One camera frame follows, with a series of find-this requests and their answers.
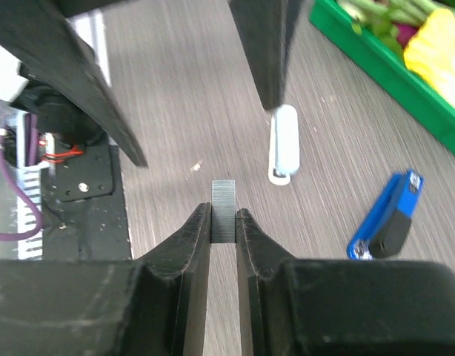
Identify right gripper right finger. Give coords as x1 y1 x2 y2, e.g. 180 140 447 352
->
236 208 305 355

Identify long staple strip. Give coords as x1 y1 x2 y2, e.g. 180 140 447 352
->
210 179 236 243

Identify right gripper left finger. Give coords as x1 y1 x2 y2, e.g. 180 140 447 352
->
134 203 211 355

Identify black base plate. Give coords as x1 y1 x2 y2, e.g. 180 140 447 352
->
41 137 132 260

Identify green toy long beans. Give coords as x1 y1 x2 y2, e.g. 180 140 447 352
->
337 1 455 36

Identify white slotted cable duct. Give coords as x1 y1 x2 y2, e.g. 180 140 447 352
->
14 111 43 260

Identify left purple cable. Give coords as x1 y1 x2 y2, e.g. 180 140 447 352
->
0 111 45 243

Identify yellow white toy cabbage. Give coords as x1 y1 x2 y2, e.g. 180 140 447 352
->
403 8 455 109

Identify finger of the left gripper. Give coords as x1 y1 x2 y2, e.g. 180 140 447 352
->
0 1 147 167
229 0 304 111

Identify green plastic tray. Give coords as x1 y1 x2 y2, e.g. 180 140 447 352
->
310 1 455 156

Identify light blue small stapler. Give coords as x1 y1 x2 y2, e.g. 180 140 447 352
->
268 105 300 186

